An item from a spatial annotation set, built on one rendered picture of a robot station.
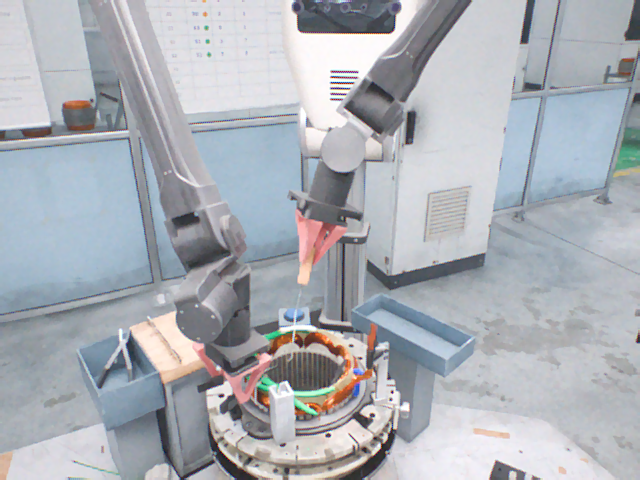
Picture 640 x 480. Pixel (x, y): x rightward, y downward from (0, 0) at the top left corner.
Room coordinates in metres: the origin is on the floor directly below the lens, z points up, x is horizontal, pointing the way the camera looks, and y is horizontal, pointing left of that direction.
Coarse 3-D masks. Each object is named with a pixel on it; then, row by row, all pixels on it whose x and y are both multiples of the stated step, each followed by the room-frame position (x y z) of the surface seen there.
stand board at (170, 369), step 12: (144, 324) 0.90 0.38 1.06; (156, 324) 0.90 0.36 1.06; (168, 324) 0.90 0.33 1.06; (144, 336) 0.86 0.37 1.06; (156, 336) 0.86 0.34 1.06; (168, 336) 0.86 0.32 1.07; (180, 336) 0.86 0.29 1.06; (144, 348) 0.82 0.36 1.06; (156, 348) 0.82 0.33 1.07; (180, 348) 0.82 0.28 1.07; (192, 348) 0.82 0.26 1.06; (156, 360) 0.78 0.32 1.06; (168, 360) 0.78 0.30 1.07; (192, 360) 0.78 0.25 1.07; (168, 372) 0.75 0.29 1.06; (180, 372) 0.76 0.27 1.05
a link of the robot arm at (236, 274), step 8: (232, 264) 0.60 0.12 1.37; (240, 264) 0.60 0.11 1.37; (224, 272) 0.57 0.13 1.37; (232, 272) 0.58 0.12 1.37; (240, 272) 0.58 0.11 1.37; (248, 272) 0.59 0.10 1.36; (224, 280) 0.56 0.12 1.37; (232, 280) 0.56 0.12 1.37; (240, 280) 0.57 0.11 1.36; (248, 280) 0.59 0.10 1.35; (232, 288) 0.56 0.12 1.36; (240, 288) 0.57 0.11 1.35; (248, 288) 0.59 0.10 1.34; (240, 296) 0.57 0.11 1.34; (248, 296) 0.59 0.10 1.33; (240, 304) 0.57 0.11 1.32
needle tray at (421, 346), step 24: (360, 312) 0.98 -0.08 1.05; (384, 312) 1.01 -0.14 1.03; (408, 312) 0.97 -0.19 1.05; (384, 336) 0.89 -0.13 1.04; (408, 336) 0.91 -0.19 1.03; (432, 336) 0.92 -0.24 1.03; (456, 336) 0.89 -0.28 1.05; (408, 360) 0.86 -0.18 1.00; (432, 360) 0.81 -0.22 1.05; (456, 360) 0.81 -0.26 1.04; (408, 384) 0.86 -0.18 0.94; (432, 384) 0.90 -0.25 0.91; (408, 432) 0.85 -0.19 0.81
